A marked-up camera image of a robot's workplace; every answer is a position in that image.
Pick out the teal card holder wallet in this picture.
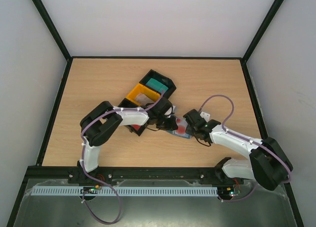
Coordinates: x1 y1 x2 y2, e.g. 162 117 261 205
167 115 192 139

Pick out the black bin with red cards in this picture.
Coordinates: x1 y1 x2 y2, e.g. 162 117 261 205
118 98 145 136

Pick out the yellow bin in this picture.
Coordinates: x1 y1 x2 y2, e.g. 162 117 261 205
126 83 160 106

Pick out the black bin with teal cards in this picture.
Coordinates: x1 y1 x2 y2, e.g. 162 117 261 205
139 69 176 99

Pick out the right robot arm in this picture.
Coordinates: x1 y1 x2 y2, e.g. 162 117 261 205
183 109 293 190

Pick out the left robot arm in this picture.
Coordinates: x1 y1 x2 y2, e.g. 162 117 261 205
79 97 178 173

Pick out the white floral card stack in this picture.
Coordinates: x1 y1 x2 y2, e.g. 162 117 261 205
134 93 153 106

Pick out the teal card stack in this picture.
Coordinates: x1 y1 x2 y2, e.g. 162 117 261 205
145 78 168 93

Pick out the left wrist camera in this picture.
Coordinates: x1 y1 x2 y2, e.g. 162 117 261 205
164 106 177 117

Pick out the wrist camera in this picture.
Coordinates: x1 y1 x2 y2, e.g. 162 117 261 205
164 106 177 117
199 111 210 122

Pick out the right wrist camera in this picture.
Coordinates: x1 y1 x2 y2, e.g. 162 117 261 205
199 111 210 122

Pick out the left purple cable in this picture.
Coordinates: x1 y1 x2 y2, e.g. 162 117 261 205
80 88 166 224

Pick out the black metal frame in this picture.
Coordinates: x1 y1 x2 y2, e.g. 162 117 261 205
7 0 304 227

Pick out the white slotted cable duct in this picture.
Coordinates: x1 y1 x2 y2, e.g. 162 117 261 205
27 186 218 197

